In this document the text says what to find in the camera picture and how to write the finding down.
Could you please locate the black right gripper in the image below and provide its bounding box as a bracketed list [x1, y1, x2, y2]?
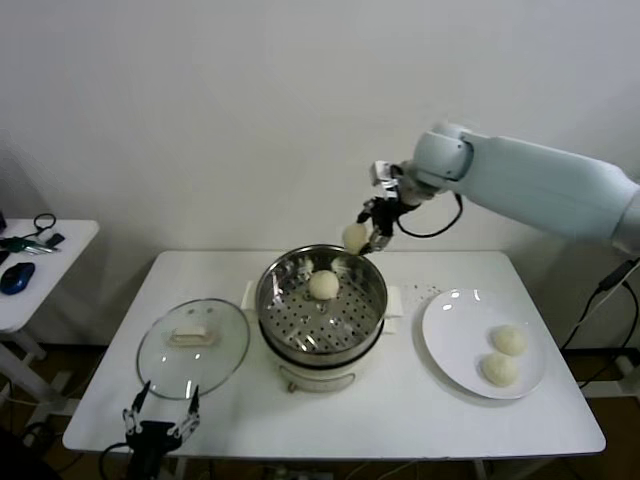
[355, 196, 404, 257]

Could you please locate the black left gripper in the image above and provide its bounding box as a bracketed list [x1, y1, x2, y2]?
[122, 380, 203, 480]

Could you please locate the white steamed baozi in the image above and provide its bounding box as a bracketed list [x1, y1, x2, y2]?
[488, 324, 530, 357]
[307, 269, 340, 301]
[480, 352, 521, 387]
[342, 223, 371, 255]

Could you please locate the round glass pot lid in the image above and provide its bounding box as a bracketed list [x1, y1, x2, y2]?
[136, 298, 251, 401]

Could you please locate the perforated steel steamer basket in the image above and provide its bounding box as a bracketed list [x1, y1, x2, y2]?
[242, 243, 405, 359]

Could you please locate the round white plate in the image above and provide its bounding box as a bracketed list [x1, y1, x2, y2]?
[421, 288, 549, 400]

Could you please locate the person in dark clothes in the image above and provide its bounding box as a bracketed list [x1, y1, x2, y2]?
[0, 434, 55, 480]

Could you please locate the small white side table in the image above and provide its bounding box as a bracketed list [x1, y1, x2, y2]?
[0, 219, 100, 416]

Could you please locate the blue computer mouse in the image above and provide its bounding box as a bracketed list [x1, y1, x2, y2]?
[0, 262, 36, 295]

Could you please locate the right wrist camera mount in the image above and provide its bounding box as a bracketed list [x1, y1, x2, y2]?
[368, 159, 401, 190]

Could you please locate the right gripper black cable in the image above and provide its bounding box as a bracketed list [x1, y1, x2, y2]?
[397, 192, 464, 239]

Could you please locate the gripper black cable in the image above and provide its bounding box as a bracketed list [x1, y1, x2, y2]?
[99, 442, 134, 480]
[397, 192, 464, 239]

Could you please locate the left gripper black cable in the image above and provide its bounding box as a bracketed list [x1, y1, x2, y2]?
[99, 442, 134, 480]

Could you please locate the black cable loop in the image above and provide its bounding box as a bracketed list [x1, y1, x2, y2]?
[19, 213, 57, 241]

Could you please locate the black power adapter cable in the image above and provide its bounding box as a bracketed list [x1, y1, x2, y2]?
[559, 257, 640, 351]

